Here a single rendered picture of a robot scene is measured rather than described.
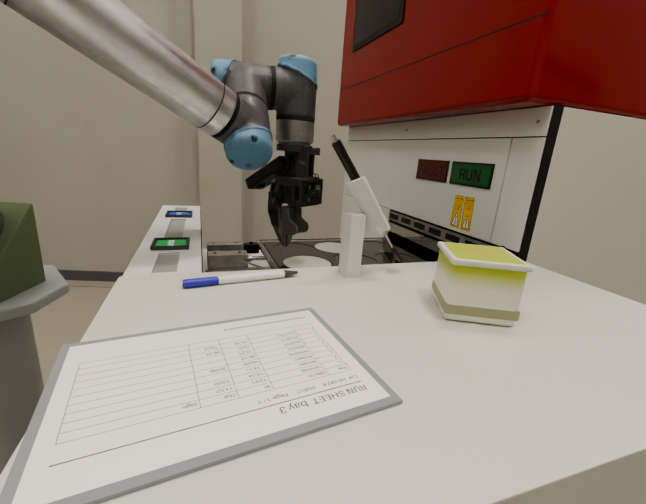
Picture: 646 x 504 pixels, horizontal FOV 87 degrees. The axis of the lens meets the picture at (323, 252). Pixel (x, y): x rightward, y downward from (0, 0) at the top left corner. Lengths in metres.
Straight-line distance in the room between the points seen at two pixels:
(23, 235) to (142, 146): 2.13
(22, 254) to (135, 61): 0.50
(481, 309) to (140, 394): 0.30
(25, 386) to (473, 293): 0.89
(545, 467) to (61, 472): 0.25
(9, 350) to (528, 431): 0.88
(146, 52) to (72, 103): 2.67
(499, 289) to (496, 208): 0.37
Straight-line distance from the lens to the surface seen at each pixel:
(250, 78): 0.66
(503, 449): 0.25
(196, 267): 0.50
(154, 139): 2.92
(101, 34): 0.50
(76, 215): 3.25
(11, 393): 0.97
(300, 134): 0.68
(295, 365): 0.27
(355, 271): 0.46
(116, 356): 0.30
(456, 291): 0.37
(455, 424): 0.25
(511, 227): 0.71
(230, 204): 2.64
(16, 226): 0.87
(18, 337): 0.94
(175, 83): 0.52
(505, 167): 0.73
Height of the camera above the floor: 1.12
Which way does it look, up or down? 16 degrees down
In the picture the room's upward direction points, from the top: 4 degrees clockwise
